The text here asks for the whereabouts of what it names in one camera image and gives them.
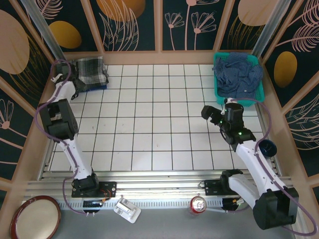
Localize grey plaid long sleeve shirt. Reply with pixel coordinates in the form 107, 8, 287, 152
56, 56, 110, 88

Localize blue dotted crumpled shirts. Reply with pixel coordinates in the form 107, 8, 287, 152
213, 52, 264, 101

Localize blue plaid folded shirt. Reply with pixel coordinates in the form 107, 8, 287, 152
85, 83, 108, 92

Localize dark blue bowl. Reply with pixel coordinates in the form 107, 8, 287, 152
257, 139, 278, 158

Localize teal plastic basket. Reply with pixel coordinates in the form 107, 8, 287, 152
213, 52, 266, 108

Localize red soda can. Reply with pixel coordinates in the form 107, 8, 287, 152
190, 196, 208, 215

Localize round red-rimmed plate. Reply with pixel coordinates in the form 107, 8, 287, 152
9, 195, 61, 239

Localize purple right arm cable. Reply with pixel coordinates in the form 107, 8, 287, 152
225, 98, 319, 236

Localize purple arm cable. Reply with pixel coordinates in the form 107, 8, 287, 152
225, 98, 319, 236
34, 59, 88, 216

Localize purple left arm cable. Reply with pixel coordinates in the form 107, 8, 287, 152
34, 59, 88, 216

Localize aluminium corner post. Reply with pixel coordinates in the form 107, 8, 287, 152
251, 0, 290, 60
20, 0, 68, 67

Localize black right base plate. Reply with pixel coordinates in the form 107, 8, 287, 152
204, 179, 249, 196

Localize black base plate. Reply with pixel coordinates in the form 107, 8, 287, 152
71, 181, 118, 198
204, 179, 249, 196

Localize aluminium mounting rail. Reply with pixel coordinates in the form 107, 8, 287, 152
23, 170, 299, 212

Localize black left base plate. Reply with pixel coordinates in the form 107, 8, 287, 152
71, 181, 118, 198

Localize white plastic bracket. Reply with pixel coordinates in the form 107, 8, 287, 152
113, 196, 142, 223

